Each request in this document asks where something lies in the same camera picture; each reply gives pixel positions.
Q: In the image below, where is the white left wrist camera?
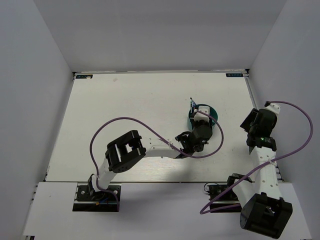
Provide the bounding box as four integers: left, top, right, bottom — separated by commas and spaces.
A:
192, 105, 211, 123

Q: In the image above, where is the green cap slim pen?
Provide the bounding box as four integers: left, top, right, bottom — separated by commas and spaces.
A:
190, 100, 197, 113

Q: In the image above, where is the blue ballpoint pen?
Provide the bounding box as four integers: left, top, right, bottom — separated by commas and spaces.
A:
190, 97, 194, 114

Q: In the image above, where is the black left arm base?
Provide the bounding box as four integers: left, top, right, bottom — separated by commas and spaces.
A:
72, 175, 122, 213

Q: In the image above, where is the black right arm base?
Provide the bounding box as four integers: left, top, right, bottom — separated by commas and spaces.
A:
203, 173, 244, 213

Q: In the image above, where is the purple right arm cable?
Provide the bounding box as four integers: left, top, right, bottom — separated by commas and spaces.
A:
199, 100, 313, 216

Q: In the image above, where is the left corner label sticker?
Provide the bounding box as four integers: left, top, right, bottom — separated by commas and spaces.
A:
75, 74, 93, 79

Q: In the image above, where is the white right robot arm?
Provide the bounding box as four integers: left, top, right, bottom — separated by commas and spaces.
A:
225, 103, 293, 239

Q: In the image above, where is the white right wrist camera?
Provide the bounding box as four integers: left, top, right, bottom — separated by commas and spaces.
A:
264, 101, 281, 116

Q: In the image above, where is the teal round desk organizer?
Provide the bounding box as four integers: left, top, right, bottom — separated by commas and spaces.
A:
187, 104, 218, 131

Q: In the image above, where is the right corner label sticker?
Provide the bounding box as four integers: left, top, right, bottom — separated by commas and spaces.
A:
225, 73, 244, 78

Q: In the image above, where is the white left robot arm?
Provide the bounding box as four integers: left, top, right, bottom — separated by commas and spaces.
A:
88, 119, 213, 200

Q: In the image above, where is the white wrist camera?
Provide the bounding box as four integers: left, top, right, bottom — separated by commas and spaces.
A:
264, 101, 281, 116
192, 105, 211, 123

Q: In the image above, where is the corner label sticker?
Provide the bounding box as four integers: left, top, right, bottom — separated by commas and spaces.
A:
75, 74, 93, 79
225, 73, 244, 78

